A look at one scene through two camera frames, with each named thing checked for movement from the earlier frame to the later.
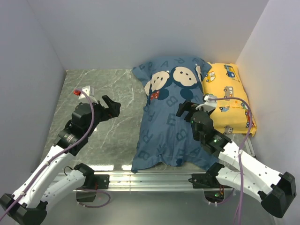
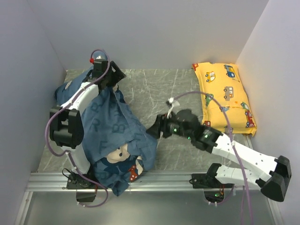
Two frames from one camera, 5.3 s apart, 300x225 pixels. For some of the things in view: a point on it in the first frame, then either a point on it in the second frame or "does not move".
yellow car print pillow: x=224 y=80 does not move
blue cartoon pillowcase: x=162 y=136 -> x=118 y=147
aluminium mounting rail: x=156 y=181 does not move
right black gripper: x=189 y=106 -> x=161 y=120
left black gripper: x=113 y=111 -> x=117 y=75
